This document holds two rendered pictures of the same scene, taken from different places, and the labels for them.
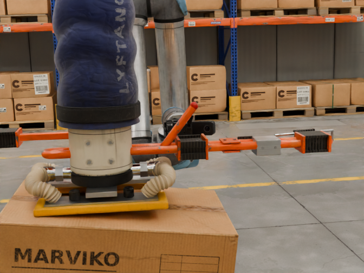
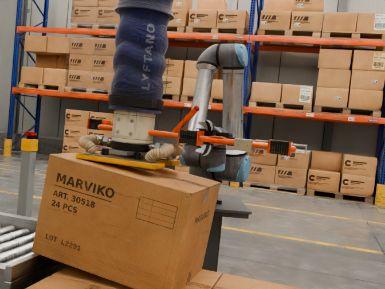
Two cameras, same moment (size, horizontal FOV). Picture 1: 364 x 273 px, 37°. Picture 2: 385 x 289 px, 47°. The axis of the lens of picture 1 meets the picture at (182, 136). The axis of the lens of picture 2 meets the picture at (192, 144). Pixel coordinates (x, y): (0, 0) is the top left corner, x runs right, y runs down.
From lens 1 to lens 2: 0.76 m
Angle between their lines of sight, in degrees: 24
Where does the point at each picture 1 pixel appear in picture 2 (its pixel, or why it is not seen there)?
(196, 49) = (357, 143)
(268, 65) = not seen: outside the picture
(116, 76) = (141, 77)
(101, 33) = (134, 49)
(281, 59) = not seen: outside the picture
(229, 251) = (184, 203)
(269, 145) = (243, 143)
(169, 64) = (228, 100)
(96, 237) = (102, 175)
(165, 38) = (227, 80)
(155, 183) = (153, 151)
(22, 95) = not seen: hidden behind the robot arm
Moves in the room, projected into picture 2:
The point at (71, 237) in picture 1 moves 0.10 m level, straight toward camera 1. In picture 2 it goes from (89, 172) to (77, 175)
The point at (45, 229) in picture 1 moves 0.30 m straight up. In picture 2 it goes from (75, 164) to (82, 85)
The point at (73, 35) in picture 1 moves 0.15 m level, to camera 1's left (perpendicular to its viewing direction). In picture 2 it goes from (119, 49) to (87, 48)
